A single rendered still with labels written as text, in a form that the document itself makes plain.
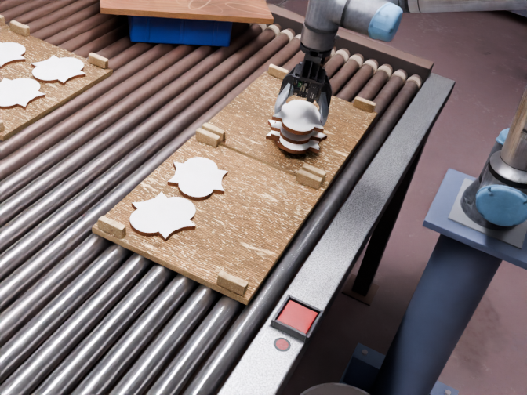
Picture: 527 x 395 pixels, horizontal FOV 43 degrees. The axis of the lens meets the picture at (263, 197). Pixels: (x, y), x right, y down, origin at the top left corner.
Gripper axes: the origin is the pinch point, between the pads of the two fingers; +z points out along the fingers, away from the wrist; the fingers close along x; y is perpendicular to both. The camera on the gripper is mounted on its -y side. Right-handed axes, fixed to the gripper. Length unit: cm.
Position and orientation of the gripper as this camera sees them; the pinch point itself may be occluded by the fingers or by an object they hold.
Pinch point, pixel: (299, 116)
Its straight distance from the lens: 160.6
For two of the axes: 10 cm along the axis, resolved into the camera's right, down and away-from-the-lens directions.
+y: -2.0, 5.9, -7.8
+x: 9.7, 2.5, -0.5
